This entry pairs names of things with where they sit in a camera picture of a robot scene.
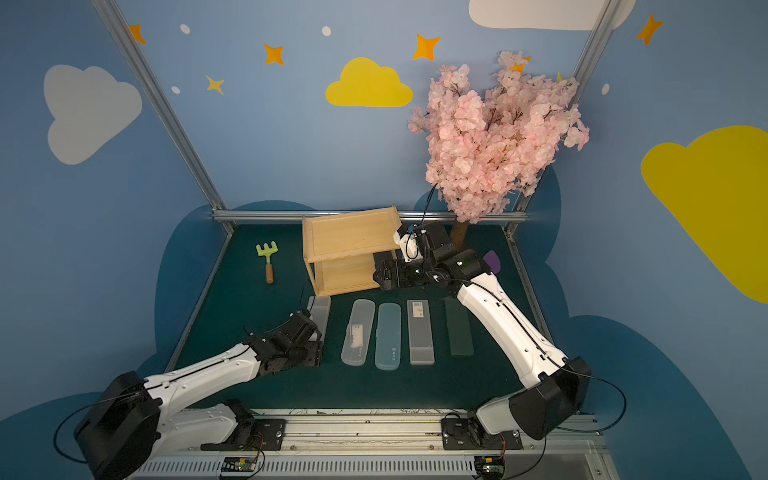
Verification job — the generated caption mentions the black pencil case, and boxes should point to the black pencil case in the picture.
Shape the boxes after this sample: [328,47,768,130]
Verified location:
[374,251,397,270]

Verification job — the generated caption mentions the frosted pencil case with label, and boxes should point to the frosted pencil case with label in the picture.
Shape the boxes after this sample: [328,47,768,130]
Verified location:
[307,296,331,341]

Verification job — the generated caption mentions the clear rounded pencil case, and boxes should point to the clear rounded pencil case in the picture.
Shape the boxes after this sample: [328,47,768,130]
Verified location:
[341,299,376,367]

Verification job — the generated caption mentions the teal pencil case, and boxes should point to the teal pencil case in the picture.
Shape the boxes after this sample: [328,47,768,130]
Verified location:
[374,303,402,371]

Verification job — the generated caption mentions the tall frosted grey pencil case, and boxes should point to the tall frosted grey pencil case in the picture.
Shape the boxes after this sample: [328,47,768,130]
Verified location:
[407,299,435,365]

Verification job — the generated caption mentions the dark green pencil case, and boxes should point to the dark green pencil case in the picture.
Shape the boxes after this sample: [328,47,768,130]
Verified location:
[444,298,474,356]

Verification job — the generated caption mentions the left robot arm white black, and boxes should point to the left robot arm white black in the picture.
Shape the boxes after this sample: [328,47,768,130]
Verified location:
[73,310,322,479]

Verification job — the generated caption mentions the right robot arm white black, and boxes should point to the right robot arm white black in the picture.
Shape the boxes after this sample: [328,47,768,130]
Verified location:
[373,221,596,442]

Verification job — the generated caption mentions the light wooden shelf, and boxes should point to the light wooden shelf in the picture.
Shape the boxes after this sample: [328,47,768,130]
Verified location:
[302,206,401,297]

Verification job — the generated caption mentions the purple toy trowel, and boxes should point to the purple toy trowel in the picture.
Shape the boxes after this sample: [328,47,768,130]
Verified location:
[483,250,502,275]

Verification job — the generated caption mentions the pink cherry blossom tree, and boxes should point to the pink cherry blossom tree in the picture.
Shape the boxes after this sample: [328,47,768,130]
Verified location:
[408,51,590,246]

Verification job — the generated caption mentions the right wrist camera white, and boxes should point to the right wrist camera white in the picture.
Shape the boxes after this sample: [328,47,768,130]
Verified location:
[393,225,423,263]

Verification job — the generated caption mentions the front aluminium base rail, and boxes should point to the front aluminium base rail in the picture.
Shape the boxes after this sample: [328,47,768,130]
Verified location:
[125,407,619,479]

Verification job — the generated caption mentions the green toy rake wooden handle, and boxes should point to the green toy rake wooden handle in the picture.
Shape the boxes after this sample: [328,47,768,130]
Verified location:
[255,241,278,285]

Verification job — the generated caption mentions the aluminium frame rail back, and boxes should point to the aluminium frame rail back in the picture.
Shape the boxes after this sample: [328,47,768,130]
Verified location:
[212,207,528,223]

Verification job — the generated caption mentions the left aluminium frame post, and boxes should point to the left aluminium frame post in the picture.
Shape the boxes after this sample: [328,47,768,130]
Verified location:
[91,0,226,217]

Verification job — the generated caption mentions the aluminium frame post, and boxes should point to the aluminium frame post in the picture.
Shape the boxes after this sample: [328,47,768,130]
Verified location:
[503,0,625,236]
[91,0,226,217]

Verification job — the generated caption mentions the right aluminium frame post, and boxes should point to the right aluminium frame post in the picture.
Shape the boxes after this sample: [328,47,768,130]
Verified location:
[503,0,625,236]

